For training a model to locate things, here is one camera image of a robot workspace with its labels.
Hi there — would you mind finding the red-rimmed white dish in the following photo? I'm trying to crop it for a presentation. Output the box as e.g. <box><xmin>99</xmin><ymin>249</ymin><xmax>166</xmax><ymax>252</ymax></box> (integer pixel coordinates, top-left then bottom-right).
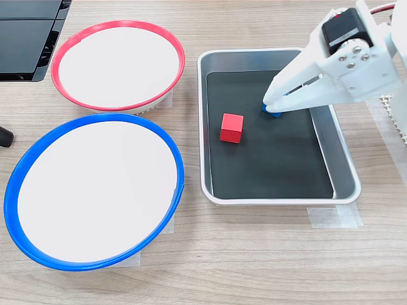
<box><xmin>50</xmin><ymin>20</ymin><xmax>186</xmax><ymax>116</ymax></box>

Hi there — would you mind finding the silver metal tray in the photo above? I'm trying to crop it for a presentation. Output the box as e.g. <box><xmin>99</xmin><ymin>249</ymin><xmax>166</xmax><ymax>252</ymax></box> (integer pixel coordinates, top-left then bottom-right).
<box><xmin>197</xmin><ymin>48</ymin><xmax>362</xmax><ymax>207</ymax></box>

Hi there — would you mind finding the blue-rimmed white dish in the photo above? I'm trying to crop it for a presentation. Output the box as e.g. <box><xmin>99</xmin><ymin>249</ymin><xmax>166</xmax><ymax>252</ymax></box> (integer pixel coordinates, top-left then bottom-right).
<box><xmin>3</xmin><ymin>112</ymin><xmax>186</xmax><ymax>273</ymax></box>

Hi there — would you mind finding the black rounded object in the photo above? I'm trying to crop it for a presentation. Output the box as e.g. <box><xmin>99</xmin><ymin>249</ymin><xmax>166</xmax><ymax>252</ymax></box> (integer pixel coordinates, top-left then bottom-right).
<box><xmin>0</xmin><ymin>125</ymin><xmax>15</xmax><ymax>149</ymax></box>

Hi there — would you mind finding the red cable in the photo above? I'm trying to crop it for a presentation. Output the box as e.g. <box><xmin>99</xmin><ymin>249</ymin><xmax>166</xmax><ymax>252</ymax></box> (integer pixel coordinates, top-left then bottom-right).
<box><xmin>368</xmin><ymin>2</ymin><xmax>398</xmax><ymax>15</ymax></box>

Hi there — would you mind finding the black flat device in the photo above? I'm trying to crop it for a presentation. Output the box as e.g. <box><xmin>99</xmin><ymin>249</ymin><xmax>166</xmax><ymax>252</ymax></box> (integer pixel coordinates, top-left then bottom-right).
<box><xmin>0</xmin><ymin>0</ymin><xmax>73</xmax><ymax>83</ymax></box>

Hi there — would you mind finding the black tray liner mat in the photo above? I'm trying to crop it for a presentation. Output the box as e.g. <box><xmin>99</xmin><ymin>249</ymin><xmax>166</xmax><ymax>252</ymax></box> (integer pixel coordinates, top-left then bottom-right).
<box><xmin>205</xmin><ymin>70</ymin><xmax>335</xmax><ymax>200</ymax></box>

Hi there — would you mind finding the red cube block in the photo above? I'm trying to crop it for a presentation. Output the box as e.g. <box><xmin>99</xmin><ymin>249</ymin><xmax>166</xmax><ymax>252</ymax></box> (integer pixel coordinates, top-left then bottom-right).
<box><xmin>219</xmin><ymin>112</ymin><xmax>245</xmax><ymax>144</ymax></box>

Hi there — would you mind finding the blue cube block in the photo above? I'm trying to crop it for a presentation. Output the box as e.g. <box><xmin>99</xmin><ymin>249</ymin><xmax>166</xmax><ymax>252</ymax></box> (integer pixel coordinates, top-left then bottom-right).
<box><xmin>261</xmin><ymin>103</ymin><xmax>284</xmax><ymax>119</ymax></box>

